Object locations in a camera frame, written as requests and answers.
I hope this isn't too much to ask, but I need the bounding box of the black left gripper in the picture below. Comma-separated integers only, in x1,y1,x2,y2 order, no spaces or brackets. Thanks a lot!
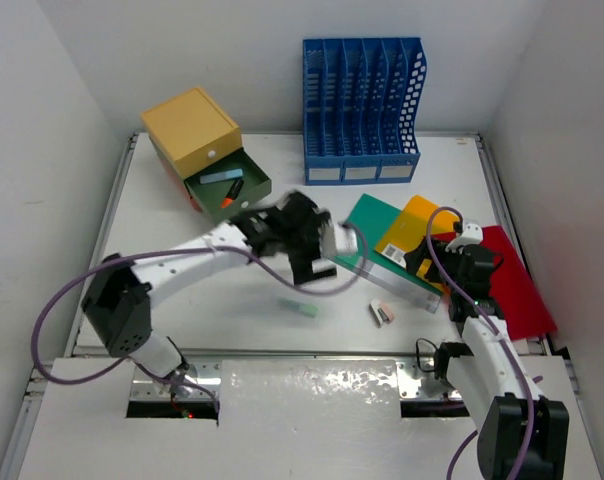
278,211,334,283

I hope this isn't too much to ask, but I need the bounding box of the yellow translucent folder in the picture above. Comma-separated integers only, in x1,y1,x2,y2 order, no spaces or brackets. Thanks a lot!
375,195,458,296

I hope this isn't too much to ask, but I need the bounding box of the green pastel highlighter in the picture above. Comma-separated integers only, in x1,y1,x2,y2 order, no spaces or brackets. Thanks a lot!
278,298,318,318

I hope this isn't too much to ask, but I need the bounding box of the green clip file folder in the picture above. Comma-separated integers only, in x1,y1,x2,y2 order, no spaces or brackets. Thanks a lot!
334,194,441,313

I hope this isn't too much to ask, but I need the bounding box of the orange black highlighter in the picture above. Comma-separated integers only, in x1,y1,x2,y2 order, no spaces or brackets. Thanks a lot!
220,178,245,209

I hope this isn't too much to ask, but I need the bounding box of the green drawer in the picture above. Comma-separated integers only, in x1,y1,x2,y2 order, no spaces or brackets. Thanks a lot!
183,148,272,224

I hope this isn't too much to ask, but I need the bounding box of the blue pastel highlighter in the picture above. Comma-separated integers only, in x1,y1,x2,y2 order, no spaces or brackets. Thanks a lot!
199,168,244,185

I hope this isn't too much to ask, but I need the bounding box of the drawer box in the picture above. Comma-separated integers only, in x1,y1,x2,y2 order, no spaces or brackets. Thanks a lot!
140,87,242,211

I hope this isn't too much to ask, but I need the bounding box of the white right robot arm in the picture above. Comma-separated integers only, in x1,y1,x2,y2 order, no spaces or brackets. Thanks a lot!
404,239,569,479

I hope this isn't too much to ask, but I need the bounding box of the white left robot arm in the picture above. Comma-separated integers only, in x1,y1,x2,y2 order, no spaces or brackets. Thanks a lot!
82,191,357,380

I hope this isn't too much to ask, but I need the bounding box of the white pink stapler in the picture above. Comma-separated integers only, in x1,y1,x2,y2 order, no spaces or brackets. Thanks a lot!
369,299,395,328

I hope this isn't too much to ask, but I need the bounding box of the red folder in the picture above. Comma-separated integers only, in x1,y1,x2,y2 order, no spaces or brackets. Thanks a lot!
432,226,557,340

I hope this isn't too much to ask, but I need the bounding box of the blue file organizer rack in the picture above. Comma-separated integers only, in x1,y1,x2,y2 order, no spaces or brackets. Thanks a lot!
302,37,428,185

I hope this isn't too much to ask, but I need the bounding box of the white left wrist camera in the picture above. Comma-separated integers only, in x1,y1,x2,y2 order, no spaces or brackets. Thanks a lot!
320,222,358,259

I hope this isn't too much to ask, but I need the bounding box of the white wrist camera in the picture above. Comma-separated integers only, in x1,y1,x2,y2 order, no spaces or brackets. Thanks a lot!
446,219,483,252
320,222,358,259

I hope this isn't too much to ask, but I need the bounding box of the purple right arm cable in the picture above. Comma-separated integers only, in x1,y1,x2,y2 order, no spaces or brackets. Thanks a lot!
425,205,538,480

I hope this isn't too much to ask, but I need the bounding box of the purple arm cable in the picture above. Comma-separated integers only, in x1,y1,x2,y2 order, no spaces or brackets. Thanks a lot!
31,222,371,416
425,205,538,480

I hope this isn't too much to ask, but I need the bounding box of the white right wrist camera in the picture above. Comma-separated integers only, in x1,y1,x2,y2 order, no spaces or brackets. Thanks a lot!
446,219,483,252

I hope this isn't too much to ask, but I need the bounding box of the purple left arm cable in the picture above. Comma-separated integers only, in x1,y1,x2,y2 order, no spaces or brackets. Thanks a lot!
31,222,371,416

